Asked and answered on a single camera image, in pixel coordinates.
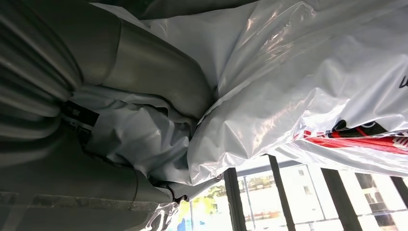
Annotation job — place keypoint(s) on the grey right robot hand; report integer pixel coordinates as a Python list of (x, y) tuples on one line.
[(143, 63)]

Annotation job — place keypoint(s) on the dark framed window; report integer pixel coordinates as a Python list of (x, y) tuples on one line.
[(234, 204)]

